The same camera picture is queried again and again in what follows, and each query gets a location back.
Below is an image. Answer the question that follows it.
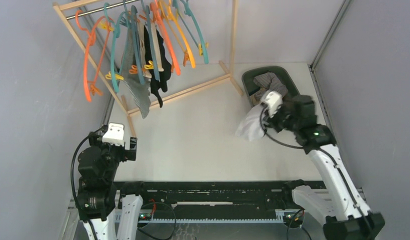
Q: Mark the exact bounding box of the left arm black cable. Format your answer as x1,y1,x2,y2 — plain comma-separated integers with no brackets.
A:
69,127,108,240

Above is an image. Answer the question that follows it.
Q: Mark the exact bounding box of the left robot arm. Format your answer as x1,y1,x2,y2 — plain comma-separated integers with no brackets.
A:
70,126,150,240

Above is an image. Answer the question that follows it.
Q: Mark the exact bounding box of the teal hanger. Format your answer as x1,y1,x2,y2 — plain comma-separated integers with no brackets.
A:
103,2,128,93
171,0,209,64
123,0,160,85

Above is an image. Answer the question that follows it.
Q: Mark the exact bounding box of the teal hanger back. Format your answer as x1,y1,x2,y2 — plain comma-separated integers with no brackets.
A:
171,0,209,64

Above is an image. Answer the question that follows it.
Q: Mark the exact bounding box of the dark green laundry basket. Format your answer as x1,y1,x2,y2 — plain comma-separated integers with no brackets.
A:
242,66,300,107

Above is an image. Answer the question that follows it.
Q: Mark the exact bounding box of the white underwear black trim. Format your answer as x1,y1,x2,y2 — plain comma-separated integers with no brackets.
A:
235,104,267,142

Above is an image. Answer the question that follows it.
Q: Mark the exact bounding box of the teal hanger front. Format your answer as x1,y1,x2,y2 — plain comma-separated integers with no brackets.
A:
103,2,128,93

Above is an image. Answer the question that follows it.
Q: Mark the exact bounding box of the orange hanger on rack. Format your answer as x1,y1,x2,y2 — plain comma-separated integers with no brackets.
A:
150,0,181,76

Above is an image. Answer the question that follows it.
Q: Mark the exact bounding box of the orange clip hanger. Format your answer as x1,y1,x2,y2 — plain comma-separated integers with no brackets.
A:
74,9,116,103

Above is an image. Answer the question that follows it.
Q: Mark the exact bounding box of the striped grey garment in basket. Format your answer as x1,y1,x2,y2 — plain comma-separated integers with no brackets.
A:
253,72,288,101

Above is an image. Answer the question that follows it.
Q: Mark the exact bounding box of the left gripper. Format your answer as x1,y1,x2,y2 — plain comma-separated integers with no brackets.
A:
89,130,136,179

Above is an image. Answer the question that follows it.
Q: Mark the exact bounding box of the wooden clothes rack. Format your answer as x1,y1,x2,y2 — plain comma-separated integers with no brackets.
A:
52,0,245,137

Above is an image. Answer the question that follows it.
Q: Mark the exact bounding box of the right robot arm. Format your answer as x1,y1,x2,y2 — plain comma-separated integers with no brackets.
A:
260,91,385,240

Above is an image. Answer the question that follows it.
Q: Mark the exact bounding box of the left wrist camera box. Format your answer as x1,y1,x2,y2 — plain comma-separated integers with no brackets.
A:
101,122,125,147

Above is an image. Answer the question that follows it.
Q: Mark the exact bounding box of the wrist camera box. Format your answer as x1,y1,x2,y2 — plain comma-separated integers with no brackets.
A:
260,91,283,118
101,122,125,147

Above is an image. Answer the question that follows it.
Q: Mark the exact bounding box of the yellow hanger on rack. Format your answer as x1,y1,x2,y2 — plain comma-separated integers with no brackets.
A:
158,0,196,69

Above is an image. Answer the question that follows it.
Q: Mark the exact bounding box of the grey striped underwear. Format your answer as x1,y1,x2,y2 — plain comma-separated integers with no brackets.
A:
121,28,151,119

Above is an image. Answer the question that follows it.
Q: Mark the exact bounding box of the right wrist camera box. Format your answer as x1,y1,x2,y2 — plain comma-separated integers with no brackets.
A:
260,91,283,118

